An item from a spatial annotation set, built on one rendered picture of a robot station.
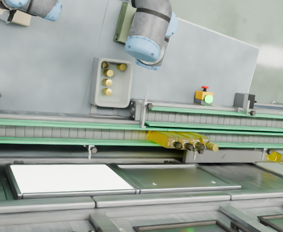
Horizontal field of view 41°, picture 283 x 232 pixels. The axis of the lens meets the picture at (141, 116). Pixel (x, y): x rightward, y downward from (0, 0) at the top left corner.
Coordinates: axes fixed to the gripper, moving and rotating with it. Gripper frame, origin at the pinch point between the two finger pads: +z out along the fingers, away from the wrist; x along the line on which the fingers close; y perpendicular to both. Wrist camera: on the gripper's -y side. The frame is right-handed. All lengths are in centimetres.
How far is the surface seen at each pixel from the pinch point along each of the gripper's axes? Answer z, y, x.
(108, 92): -1, -50, 25
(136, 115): -8, -64, 33
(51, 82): 5.5, -24.1, 27.2
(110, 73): -1, -49, 17
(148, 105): -20, -62, 26
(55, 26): 5.4, -20.1, 2.2
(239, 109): -9, -122, 18
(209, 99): -4, -105, 17
